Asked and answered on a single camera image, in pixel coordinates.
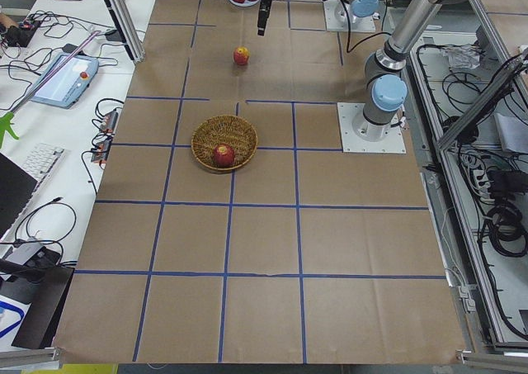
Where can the red yellow apple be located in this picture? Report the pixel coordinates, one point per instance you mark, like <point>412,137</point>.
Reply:
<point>241,55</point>

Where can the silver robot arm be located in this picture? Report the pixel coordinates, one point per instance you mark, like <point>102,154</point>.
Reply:
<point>386,90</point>

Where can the woven wicker basket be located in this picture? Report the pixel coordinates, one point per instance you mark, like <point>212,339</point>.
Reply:
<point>235,131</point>

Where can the dark red apple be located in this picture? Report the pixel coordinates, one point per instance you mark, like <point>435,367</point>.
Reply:
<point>223,156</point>

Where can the teach pendant tablet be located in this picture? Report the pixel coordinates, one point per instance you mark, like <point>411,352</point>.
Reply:
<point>69,83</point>

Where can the white keyboard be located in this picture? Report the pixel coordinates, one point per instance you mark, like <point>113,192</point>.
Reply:
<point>41,161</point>

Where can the green hand pointer stick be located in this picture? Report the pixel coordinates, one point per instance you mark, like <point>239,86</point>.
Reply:
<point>6,120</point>

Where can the black laptop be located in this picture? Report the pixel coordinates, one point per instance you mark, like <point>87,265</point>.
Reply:
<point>17,188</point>

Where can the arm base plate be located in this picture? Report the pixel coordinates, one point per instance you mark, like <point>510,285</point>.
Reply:
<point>361,137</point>
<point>354,16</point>

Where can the aluminium frame post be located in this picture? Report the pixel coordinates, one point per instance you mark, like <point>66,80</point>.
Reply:
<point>124,25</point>

